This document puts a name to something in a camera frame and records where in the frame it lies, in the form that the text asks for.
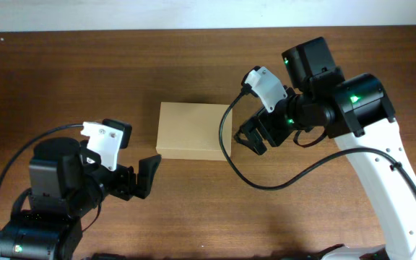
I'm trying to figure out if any brown cardboard box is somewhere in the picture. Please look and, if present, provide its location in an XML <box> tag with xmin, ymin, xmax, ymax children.
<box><xmin>156</xmin><ymin>102</ymin><xmax>228</xmax><ymax>161</ymax></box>

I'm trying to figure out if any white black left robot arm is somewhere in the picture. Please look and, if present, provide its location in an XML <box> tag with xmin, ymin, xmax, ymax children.
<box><xmin>0</xmin><ymin>155</ymin><xmax>162</xmax><ymax>259</ymax></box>

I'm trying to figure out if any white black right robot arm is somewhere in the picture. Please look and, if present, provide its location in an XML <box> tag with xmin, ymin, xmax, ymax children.
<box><xmin>235</xmin><ymin>68</ymin><xmax>416</xmax><ymax>259</ymax></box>

